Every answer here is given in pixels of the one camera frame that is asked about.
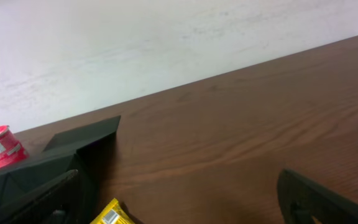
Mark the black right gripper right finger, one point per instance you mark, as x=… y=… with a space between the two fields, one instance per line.
x=302 y=200

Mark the black gift box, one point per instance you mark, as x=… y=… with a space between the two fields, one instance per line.
x=87 y=149

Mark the yellow snack bar wrapper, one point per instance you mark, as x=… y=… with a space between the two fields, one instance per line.
x=113 y=214

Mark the red soda can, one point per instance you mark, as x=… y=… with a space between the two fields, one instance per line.
x=11 y=149

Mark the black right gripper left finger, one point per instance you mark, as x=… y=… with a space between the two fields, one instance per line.
x=56 y=201

